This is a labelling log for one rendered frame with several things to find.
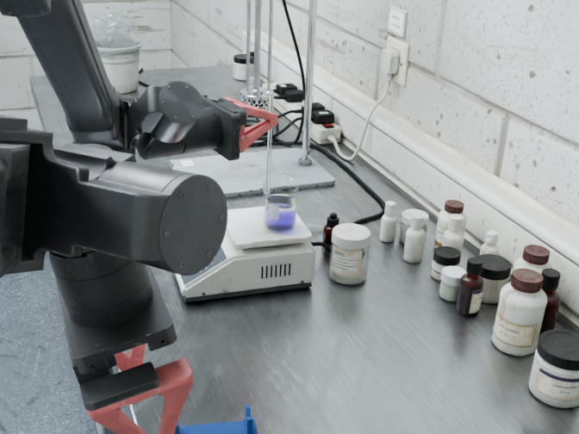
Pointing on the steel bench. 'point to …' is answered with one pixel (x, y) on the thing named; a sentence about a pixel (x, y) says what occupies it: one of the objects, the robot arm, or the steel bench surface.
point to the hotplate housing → (253, 271)
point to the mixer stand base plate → (255, 170)
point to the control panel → (206, 267)
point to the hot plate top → (250, 237)
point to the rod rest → (222, 426)
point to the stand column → (308, 84)
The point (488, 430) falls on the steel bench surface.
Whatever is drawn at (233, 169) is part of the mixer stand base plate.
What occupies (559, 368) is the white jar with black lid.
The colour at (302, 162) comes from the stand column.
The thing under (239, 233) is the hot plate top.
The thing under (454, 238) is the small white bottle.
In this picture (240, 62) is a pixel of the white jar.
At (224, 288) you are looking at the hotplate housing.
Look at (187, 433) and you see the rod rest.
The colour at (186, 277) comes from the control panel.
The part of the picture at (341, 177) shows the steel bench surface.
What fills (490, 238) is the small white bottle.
